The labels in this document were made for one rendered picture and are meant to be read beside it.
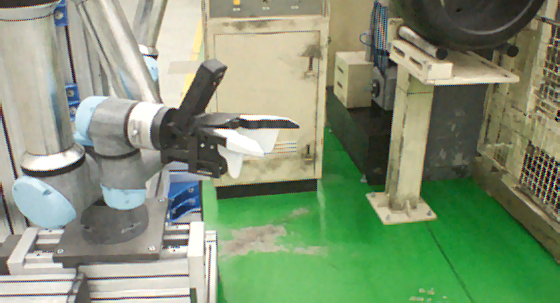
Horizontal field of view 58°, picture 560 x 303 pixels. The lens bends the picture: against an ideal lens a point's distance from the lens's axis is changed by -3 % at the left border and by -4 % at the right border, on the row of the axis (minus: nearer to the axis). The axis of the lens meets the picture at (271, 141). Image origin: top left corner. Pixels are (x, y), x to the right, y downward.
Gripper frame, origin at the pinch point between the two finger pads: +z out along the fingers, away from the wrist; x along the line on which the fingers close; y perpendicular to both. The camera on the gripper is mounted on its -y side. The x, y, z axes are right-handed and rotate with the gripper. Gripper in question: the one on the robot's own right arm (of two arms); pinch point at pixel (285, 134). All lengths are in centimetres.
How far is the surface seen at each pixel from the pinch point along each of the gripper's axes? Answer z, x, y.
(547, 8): 54, -176, -17
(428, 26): 10, -117, -9
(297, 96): -49, -160, 31
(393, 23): -6, -146, -7
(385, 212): -2, -165, 84
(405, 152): 4, -162, 51
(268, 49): -60, -150, 9
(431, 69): 13, -118, 6
